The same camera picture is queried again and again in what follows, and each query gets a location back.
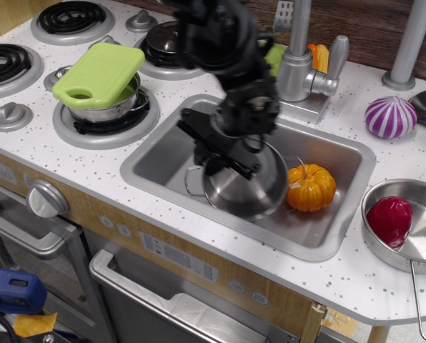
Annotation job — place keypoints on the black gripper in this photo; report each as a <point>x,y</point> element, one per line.
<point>234,133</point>

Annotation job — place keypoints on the tall steel pot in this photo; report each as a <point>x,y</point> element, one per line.
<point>250,199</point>

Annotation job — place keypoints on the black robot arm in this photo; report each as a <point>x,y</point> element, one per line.
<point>222,38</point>

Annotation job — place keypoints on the steel sink basin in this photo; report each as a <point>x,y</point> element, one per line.
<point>160,163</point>

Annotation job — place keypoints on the small steel pot on burner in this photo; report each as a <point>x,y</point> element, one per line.
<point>130,101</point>

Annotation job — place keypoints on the front burner under pot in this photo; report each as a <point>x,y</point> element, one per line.
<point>134,126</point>

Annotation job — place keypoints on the dark steel pot lid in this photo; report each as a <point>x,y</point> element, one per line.
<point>163,37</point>

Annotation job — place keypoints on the orange toy pumpkin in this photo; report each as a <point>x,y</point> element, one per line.
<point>310,188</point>

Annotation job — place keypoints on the silver toy faucet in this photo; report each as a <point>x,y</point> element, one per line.
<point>304,91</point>

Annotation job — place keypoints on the green plastic plate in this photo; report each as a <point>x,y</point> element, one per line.
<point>274,57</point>

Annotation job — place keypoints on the green plastic cutting board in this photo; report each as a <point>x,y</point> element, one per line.
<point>97,79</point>

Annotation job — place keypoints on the yellow toy corn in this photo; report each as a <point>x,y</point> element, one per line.
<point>320,57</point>

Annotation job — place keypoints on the grey stove knob top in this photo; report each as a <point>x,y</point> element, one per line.
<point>141,22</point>

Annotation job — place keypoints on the grey stove knob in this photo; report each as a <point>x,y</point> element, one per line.
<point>141,22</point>
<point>14,116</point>
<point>51,79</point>

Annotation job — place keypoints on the silver oven dial knob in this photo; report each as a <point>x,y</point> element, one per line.
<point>45,201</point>

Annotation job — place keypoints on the purple striped toy onion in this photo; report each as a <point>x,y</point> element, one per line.
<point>390,117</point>

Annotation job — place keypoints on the red toy fruit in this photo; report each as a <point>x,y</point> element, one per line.
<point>391,219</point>

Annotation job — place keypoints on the grey stove knob middle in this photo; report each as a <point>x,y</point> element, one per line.
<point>51,79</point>

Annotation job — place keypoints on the back left black burner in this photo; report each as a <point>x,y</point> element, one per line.
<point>71,23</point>

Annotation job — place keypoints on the black burner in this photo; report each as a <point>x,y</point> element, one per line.
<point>20,67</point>
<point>71,23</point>

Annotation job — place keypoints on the grey vertical pole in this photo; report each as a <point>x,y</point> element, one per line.
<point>399,77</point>

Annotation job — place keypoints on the grey stove knob left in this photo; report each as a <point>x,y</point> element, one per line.
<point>14,116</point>

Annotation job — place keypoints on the far left black burner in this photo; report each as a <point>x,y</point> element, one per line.
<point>20,67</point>

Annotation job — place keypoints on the blue clamp tool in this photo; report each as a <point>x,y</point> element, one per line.
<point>21,292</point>

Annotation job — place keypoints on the yellow tape piece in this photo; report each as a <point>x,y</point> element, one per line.
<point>27,325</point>

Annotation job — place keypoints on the dishwasher door handle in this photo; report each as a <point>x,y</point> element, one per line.
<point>150,304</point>

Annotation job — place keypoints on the steel pan with handle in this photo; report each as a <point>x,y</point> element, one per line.
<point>411,256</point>

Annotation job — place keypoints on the oven door handle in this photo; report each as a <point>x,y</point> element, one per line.
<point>53,242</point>

